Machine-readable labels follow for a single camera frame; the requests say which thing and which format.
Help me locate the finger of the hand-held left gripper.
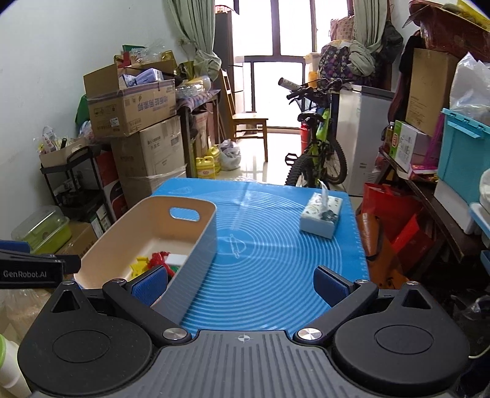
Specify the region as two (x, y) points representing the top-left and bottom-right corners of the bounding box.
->
(61, 256), (82, 275)
(0, 240), (31, 253)

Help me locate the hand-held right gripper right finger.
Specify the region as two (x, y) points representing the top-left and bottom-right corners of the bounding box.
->
(293, 265), (435, 343)

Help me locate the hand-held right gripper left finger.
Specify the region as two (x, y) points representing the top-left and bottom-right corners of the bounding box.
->
(48, 267), (192, 343)

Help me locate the yellow plastic toy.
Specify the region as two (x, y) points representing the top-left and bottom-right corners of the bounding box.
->
(129, 256), (151, 278)

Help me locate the red plastic clamp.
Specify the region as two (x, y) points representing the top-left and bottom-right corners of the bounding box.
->
(147, 250), (172, 271)

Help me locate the beige plastic basket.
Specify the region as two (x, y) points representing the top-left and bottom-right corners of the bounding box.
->
(73, 196), (219, 326)

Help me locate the green container clear lid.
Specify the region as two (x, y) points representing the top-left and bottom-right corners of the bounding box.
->
(11, 205), (72, 254)

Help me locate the orange bag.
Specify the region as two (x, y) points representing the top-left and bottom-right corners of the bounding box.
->
(356, 212), (392, 270)

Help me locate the patterned tissue box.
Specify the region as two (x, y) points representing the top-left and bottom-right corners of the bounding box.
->
(299, 183), (343, 240)

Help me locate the blue silicone mat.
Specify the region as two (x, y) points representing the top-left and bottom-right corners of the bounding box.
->
(151, 177), (370, 337)

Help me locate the black shelf rack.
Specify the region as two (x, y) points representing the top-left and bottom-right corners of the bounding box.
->
(40, 145), (112, 232)

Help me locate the red and black box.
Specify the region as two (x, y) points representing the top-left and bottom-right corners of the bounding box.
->
(96, 151), (130, 221)

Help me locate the red paper bag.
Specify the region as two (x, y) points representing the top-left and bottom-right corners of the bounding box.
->
(362, 183), (424, 251)

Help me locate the white green bottle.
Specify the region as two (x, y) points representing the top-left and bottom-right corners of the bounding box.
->
(0, 333), (32, 398)

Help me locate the yellow plastic jug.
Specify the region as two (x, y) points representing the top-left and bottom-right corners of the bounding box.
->
(195, 155), (215, 180)
(207, 145), (222, 175)

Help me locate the pale taped cardboard box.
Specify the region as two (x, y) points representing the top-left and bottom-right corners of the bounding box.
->
(111, 115), (187, 207)

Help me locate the green black bicycle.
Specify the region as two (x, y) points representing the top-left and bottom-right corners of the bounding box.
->
(279, 77), (348, 189)

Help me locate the grey plastic bag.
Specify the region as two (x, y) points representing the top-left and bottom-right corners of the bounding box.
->
(219, 140), (243, 171)

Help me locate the white chest freezer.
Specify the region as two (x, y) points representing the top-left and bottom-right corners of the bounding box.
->
(339, 84), (395, 197)

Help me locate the green and white box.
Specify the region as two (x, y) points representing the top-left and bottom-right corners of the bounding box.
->
(392, 120), (430, 171)

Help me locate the open brown cardboard box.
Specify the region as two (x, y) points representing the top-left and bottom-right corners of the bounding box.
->
(83, 63), (177, 138)

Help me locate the teal plastic crate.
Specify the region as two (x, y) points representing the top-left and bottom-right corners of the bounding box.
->
(436, 108), (490, 204)

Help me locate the wooden chair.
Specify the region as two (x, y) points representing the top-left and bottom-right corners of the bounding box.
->
(221, 69), (269, 162)

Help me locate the cluttered wooden side table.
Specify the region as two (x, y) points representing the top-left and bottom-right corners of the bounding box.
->
(176, 90), (222, 180)

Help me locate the flat tall cardboard box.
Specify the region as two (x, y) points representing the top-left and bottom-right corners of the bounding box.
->
(405, 48), (461, 137)

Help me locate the floral fabric bag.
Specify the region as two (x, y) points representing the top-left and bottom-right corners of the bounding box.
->
(319, 44), (369, 88)

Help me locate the green curtain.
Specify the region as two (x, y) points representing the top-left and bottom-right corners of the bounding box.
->
(349, 0), (379, 82)
(166, 0), (223, 82)

